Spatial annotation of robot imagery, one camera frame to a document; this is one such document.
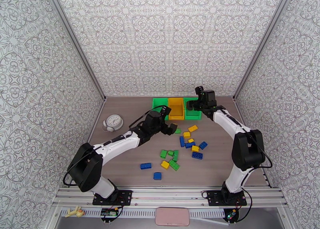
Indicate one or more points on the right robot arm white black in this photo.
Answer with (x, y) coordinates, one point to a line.
(227, 122)

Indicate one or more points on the green plastic bin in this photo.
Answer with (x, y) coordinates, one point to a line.
(192, 116)
(156, 103)

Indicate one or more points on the yellow plastic bin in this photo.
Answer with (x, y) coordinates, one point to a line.
(176, 108)

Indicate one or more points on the white alarm clock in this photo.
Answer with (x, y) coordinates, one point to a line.
(113, 122)

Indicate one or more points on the pink rectangular pad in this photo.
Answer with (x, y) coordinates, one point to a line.
(172, 216)

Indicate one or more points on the small circuit board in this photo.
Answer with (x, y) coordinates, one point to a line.
(110, 212)
(231, 214)

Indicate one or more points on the yellow toy figure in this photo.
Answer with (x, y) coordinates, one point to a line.
(75, 212)

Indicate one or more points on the aluminium side rail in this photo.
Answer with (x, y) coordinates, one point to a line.
(95, 121)

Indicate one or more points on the aluminium frame rail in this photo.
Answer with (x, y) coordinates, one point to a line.
(170, 194)

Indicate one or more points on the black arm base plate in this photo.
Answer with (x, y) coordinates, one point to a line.
(125, 197)
(213, 198)

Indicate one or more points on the aluminium corner post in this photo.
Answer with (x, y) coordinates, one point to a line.
(75, 39)
(262, 39)

